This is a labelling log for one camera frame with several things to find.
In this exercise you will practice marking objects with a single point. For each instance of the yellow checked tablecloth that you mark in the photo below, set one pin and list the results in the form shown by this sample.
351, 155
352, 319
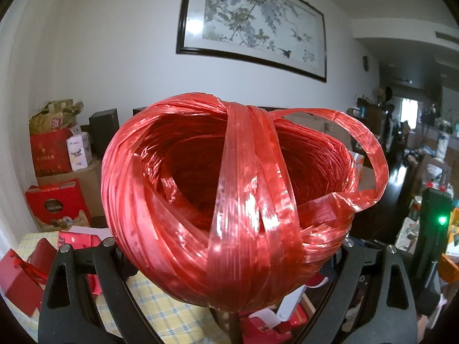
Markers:
161, 315

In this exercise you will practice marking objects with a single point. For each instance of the red plastic twine ball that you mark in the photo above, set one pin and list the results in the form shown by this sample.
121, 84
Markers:
215, 204

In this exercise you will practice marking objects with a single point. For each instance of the white plastic strip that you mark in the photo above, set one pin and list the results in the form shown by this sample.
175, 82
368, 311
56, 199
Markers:
290, 304

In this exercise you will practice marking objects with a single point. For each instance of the black speaker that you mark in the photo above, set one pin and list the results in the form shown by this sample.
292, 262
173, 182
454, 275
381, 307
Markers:
104, 127

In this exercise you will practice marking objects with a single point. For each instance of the large brown cardboard box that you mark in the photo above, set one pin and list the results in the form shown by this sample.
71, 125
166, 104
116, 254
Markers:
89, 186

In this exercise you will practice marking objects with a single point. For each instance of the red gold-print gift bag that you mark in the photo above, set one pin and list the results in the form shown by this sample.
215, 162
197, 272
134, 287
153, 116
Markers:
48, 154

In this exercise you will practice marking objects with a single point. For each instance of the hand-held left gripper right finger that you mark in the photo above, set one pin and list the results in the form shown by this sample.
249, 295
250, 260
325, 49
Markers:
349, 258

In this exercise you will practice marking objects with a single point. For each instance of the red nonwoven bag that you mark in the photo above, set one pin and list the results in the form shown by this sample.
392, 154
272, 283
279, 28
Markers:
77, 238

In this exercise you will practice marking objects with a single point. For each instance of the gold paper bag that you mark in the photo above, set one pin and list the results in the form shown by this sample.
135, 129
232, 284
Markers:
53, 114

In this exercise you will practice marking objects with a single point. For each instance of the brown sofa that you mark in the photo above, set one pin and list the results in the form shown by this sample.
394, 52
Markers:
319, 129

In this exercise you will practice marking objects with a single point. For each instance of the framed ink painting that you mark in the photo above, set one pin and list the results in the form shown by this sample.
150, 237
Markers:
251, 25

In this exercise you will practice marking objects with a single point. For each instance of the red cookie box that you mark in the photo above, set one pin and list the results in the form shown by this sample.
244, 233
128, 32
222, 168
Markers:
57, 204

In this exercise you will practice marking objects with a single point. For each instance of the white vase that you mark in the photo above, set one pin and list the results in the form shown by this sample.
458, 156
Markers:
441, 147

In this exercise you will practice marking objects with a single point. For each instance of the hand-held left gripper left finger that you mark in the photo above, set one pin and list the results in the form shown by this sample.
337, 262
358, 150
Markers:
107, 256

